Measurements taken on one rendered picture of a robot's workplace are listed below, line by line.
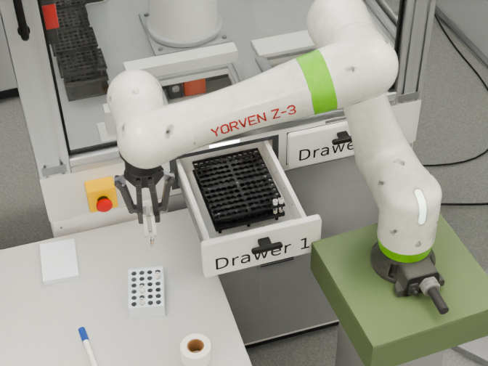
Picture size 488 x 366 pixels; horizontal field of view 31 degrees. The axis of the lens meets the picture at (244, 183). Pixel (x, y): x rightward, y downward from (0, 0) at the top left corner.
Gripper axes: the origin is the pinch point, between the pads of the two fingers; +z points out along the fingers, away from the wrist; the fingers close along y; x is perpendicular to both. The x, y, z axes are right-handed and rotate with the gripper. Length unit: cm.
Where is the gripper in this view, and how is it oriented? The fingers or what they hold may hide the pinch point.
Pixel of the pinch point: (149, 221)
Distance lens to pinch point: 198.0
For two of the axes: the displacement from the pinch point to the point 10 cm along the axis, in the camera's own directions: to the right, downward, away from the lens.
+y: 10.0, -0.7, 0.7
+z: 0.1, 7.3, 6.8
